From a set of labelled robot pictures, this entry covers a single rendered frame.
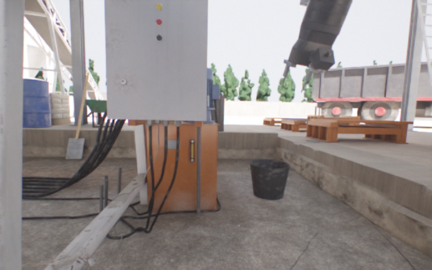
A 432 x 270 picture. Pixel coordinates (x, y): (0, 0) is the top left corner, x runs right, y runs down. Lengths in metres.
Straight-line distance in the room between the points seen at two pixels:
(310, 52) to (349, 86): 8.51
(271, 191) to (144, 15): 1.44
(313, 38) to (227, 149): 2.84
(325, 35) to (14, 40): 0.65
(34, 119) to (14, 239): 4.44
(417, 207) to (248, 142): 2.21
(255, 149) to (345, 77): 6.27
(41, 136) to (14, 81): 3.36
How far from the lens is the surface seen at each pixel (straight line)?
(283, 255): 1.22
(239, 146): 3.23
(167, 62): 0.91
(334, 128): 3.05
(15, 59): 0.64
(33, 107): 5.01
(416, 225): 1.55
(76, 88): 5.75
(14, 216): 0.62
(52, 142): 3.89
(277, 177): 1.73
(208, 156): 1.44
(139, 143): 1.59
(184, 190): 1.50
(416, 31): 7.33
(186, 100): 0.87
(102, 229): 0.97
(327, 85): 8.99
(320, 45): 0.49
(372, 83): 9.04
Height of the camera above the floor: 0.68
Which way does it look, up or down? 6 degrees down
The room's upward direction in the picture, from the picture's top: 1 degrees clockwise
